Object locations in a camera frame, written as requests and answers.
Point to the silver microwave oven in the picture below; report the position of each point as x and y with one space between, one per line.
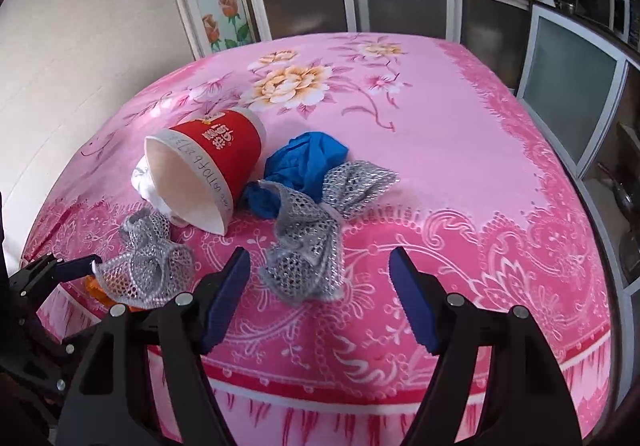
595 1

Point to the black frying pan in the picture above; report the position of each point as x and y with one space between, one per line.
625 198

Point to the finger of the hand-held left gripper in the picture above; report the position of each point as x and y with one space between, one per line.
75 268
55 356

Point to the white frosted glass cabinet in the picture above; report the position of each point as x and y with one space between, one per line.
400 11
570 76

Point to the white cloth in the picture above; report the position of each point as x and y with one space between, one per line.
142 181

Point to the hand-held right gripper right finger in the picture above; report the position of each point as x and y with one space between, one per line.
415 301

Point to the pink floral blanket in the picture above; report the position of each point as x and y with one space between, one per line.
450 176

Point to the red paper cup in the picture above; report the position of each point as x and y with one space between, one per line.
220 146

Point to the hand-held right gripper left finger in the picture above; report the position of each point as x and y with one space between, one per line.
225 296

